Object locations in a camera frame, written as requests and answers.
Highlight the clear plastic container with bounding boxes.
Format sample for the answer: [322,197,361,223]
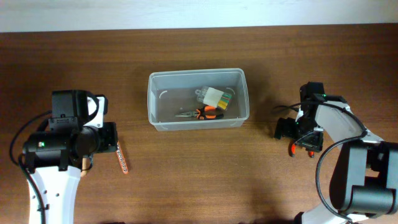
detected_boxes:
[147,68,249,131]

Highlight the orange socket rail strip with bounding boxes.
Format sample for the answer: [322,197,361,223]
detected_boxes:
[116,142,129,174]

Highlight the pack of coloured bits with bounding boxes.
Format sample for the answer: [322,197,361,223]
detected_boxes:
[195,86,233,110]

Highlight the orange scraper wooden handle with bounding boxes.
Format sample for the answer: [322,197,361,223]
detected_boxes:
[80,158,90,177]

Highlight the orange black needle-nose pliers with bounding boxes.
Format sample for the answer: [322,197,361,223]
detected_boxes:
[175,106,224,120]

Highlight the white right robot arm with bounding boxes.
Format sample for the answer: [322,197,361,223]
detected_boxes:
[274,82,397,224]

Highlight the small red cutting pliers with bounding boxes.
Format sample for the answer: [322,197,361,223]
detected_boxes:
[289,141,315,158]

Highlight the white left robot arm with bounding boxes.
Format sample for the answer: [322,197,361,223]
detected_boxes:
[19,90,119,223]

